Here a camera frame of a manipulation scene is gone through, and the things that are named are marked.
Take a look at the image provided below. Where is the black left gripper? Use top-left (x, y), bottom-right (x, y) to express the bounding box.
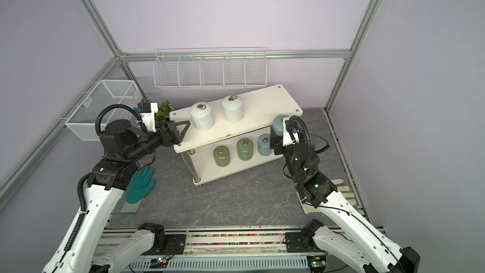
top-left (127, 119), bottom-right (191, 162)

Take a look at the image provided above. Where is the white tea canister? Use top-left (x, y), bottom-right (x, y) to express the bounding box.
top-left (222, 95), bottom-right (244, 123)
top-left (189, 102), bottom-right (215, 130)

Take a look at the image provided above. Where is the large blue-grey tea canister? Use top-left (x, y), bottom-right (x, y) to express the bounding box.
top-left (272, 115), bottom-right (289, 137)

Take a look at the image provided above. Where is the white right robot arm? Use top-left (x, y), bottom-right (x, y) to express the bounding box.
top-left (270, 115), bottom-right (421, 272)

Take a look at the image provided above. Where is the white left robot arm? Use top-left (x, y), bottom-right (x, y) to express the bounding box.
top-left (43, 102), bottom-right (191, 272)

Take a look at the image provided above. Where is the small blue tea canister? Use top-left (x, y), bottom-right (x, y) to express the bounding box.
top-left (258, 134), bottom-right (272, 156)

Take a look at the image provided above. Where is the light green tea canister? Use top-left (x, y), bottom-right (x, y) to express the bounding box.
top-left (236, 138), bottom-right (254, 161)

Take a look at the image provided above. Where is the white two-tier shelf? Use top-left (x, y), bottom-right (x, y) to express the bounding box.
top-left (170, 84), bottom-right (303, 186)

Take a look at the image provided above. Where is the dark green tea canister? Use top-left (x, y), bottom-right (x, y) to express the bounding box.
top-left (213, 145), bottom-right (231, 167)

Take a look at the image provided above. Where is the green artificial plant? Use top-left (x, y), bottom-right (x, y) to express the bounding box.
top-left (155, 101), bottom-right (174, 123)

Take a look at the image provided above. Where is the green rubber glove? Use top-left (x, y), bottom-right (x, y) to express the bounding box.
top-left (120, 166), bottom-right (156, 215)

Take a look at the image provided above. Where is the white mesh side basket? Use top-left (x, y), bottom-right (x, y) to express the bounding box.
top-left (64, 80), bottom-right (142, 142)

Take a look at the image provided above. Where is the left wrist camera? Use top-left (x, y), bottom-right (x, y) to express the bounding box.
top-left (136, 102), bottom-right (159, 132)

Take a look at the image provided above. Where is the long white wire basket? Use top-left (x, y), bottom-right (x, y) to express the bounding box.
top-left (153, 48), bottom-right (268, 89)

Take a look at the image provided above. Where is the aluminium frame of enclosure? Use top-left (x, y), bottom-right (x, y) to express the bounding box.
top-left (1, 0), bottom-right (383, 210)

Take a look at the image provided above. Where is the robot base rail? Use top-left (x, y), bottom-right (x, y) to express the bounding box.
top-left (81, 225), bottom-right (395, 273)

